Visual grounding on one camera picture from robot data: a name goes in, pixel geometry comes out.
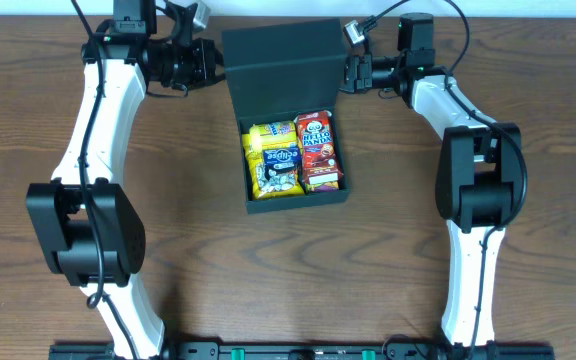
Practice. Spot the black Mars chocolate bar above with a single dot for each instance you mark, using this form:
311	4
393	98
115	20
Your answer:
270	172

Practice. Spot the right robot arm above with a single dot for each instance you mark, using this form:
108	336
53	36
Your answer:
481	180

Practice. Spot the yellow M&M's tube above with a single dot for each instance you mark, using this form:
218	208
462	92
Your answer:
272	135

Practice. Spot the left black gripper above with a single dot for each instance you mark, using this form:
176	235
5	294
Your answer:
208	62

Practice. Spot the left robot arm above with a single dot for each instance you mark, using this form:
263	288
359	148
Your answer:
87	228

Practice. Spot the blue Eclipse gum box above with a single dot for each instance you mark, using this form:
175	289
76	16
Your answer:
282	156

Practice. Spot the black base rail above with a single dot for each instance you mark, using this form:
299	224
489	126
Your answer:
390	351

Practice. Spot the black gift box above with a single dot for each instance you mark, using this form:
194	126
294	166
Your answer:
275	73

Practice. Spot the red Hello Panda box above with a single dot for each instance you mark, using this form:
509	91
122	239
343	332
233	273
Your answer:
320	167

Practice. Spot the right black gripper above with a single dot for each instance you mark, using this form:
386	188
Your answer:
356	74

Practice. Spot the yellow sunflower seed bag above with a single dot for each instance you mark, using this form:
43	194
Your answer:
262	188

